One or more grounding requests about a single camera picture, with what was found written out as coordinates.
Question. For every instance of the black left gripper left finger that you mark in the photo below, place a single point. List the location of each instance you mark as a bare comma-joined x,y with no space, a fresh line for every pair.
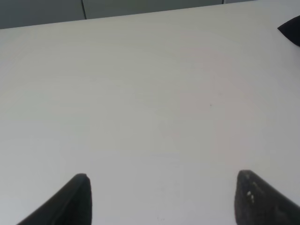
71,205

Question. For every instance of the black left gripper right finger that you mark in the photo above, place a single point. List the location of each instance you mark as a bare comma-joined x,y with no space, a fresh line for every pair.
256,202

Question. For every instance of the black printed t-shirt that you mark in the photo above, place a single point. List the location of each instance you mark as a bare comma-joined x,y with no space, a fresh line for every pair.
291,30

